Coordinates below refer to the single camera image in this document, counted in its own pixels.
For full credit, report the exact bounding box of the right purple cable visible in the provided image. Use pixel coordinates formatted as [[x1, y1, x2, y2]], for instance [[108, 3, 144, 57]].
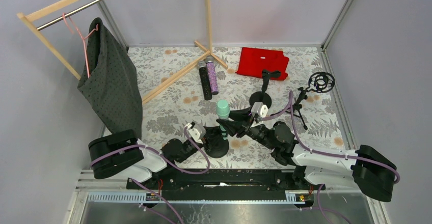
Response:
[[261, 90, 400, 224]]

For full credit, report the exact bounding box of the red folded cloth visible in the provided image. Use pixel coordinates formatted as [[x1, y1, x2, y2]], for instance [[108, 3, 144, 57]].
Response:
[[236, 47, 289, 80]]

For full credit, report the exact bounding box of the purple glitter microphone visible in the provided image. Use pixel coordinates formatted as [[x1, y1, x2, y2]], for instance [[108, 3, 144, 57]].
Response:
[[204, 55, 219, 95]]

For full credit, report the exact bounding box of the wooden clothes rack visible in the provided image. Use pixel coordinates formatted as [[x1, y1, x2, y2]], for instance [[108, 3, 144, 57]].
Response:
[[17, 0, 228, 104]]

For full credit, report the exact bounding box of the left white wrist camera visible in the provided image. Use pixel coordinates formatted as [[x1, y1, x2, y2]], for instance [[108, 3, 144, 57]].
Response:
[[185, 123, 206, 142]]

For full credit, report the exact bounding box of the purple cable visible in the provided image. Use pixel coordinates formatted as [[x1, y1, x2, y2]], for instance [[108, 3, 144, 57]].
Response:
[[261, 90, 400, 224], [89, 125, 211, 224]]

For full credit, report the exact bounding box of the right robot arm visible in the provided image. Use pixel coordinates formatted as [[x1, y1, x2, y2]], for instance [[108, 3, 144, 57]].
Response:
[[217, 117, 400, 202]]

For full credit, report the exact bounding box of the black tripod shock-mount stand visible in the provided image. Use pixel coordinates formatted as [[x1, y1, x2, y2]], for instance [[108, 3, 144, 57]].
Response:
[[286, 71, 335, 130]]

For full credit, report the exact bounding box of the black round-base mic stand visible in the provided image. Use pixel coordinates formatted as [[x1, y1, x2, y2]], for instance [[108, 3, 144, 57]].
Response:
[[202, 126, 230, 158]]

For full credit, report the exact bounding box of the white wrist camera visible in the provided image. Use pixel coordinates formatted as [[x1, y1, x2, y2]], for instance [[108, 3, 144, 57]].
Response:
[[185, 123, 206, 142], [250, 101, 268, 118]]

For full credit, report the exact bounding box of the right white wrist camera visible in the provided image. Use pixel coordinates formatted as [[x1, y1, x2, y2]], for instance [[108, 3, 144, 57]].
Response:
[[250, 101, 268, 118]]

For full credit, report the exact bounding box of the mint green microphone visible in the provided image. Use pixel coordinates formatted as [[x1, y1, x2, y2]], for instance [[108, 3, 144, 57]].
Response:
[[217, 99, 230, 140]]

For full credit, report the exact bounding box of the black glitter microphone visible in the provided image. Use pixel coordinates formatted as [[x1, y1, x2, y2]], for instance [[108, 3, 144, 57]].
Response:
[[198, 61, 212, 101]]

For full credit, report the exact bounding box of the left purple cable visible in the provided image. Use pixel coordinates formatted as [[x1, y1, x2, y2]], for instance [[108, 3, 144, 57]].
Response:
[[89, 125, 211, 224]]

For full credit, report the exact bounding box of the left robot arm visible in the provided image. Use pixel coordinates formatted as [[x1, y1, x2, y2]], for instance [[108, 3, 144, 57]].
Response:
[[88, 123, 229, 182]]

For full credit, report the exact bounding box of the pink wire hanger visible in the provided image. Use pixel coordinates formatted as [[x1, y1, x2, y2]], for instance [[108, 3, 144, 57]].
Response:
[[62, 12, 99, 78]]

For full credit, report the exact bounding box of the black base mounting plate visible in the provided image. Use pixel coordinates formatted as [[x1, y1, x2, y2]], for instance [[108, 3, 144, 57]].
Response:
[[126, 167, 319, 201]]

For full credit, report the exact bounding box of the dark grey dotted garment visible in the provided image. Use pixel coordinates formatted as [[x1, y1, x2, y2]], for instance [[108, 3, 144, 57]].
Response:
[[77, 17, 143, 138]]

